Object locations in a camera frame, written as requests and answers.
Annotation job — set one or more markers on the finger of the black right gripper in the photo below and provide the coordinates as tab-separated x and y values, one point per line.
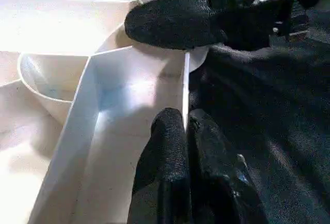
175	23

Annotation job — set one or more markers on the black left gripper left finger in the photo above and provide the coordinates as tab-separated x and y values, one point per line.
165	170

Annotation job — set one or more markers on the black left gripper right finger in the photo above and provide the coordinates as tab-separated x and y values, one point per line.
219	182

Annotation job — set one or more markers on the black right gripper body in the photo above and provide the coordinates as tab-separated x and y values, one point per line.
252	15

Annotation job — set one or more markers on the white plastic table top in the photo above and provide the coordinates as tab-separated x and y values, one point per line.
51	23

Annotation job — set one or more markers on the black mat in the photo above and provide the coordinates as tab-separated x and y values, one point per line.
270	105

